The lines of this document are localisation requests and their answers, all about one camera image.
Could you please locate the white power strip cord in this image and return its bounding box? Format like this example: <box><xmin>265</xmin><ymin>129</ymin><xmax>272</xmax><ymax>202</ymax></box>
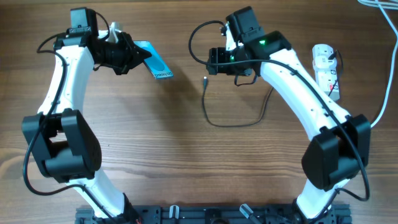
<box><xmin>357</xmin><ymin>0</ymin><xmax>398</xmax><ymax>129</ymax></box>

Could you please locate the white power strip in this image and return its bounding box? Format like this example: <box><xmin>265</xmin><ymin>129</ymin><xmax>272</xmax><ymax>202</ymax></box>
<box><xmin>312</xmin><ymin>44</ymin><xmax>340</xmax><ymax>101</ymax></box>

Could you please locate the black charging cable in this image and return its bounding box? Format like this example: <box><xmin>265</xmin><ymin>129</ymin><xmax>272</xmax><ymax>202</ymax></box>
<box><xmin>201</xmin><ymin>49</ymin><xmax>344</xmax><ymax>128</ymax></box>

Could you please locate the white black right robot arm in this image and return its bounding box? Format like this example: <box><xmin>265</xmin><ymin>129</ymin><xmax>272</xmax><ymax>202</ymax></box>
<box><xmin>206</xmin><ymin>6</ymin><xmax>371</xmax><ymax>223</ymax></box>

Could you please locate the white charger adapter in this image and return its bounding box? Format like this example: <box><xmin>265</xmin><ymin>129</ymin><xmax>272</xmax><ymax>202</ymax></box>
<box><xmin>312</xmin><ymin>55</ymin><xmax>337</xmax><ymax>72</ymax></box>

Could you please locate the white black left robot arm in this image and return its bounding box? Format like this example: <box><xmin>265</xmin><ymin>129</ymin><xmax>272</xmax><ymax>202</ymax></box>
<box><xmin>22</xmin><ymin>7</ymin><xmax>151</xmax><ymax>223</ymax></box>

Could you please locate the teal screen smartphone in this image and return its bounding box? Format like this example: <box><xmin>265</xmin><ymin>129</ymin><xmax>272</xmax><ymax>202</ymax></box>
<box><xmin>134</xmin><ymin>40</ymin><xmax>174</xmax><ymax>80</ymax></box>

